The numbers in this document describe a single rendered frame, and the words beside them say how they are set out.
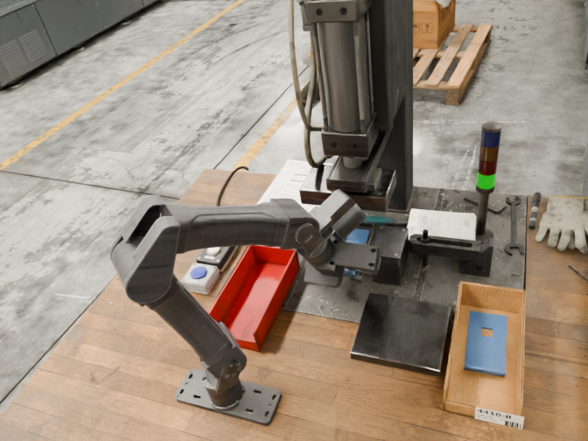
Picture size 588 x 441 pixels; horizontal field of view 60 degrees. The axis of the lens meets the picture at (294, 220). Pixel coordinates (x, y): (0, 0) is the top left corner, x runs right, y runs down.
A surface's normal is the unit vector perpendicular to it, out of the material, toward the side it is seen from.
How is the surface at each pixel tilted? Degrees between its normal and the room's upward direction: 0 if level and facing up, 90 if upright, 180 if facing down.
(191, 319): 89
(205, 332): 88
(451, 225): 1
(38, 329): 0
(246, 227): 87
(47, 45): 90
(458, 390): 0
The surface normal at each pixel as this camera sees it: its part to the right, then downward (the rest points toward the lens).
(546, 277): -0.15, -0.77
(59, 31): 0.91, 0.15
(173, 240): 0.50, 0.48
